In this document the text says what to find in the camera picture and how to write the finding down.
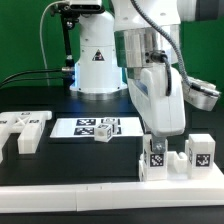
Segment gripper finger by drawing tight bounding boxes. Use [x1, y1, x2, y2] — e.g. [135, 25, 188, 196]
[152, 135, 166, 154]

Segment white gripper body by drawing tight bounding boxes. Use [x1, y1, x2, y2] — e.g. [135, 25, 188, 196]
[127, 65, 185, 137]

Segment white chair seat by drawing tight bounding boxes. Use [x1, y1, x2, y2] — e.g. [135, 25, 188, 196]
[139, 151, 195, 182]

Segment white tagged cube nut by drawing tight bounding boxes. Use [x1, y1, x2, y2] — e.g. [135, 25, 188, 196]
[94, 123, 113, 142]
[102, 117, 119, 134]

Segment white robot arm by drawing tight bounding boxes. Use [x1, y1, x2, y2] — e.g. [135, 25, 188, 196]
[69, 0, 220, 153]

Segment white L-shaped fence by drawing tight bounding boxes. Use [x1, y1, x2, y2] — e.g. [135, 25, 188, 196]
[0, 167, 224, 213]

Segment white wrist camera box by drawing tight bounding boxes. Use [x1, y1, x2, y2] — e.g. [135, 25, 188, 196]
[182, 77, 221, 111]

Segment white marker base plate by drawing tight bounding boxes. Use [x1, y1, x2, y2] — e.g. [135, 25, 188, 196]
[50, 117, 143, 138]

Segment black base cables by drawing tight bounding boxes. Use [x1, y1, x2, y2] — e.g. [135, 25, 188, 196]
[0, 66, 76, 89]

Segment black camera on stand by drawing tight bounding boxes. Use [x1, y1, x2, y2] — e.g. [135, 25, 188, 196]
[50, 0, 105, 88]

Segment grey camera cable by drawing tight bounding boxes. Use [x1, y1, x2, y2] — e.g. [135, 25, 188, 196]
[38, 0, 69, 87]

